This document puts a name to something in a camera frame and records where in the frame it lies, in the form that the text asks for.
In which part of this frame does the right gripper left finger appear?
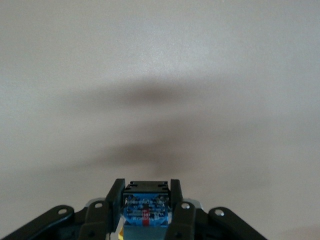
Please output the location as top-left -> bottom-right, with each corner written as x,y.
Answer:
0,177 -> 126,240

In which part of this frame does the green push button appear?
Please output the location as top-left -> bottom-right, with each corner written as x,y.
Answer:
117,180 -> 174,240

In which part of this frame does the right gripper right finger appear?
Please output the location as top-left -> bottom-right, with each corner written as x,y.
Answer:
164,178 -> 268,240

